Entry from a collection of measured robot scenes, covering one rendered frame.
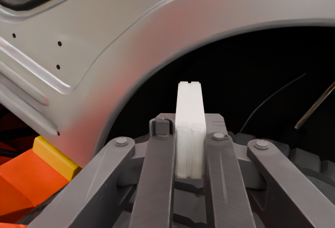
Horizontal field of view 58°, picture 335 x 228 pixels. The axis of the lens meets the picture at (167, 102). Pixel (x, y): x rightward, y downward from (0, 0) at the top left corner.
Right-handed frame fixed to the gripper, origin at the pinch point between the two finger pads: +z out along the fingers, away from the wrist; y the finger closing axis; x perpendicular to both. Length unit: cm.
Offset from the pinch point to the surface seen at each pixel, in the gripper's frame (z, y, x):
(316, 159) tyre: 12.2, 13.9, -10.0
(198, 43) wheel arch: 31.7, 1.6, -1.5
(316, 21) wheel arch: 25.0, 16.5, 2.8
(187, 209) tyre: 3.0, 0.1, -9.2
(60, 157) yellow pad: 47, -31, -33
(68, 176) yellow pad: 45, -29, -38
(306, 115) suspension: 49, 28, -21
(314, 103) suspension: 49, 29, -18
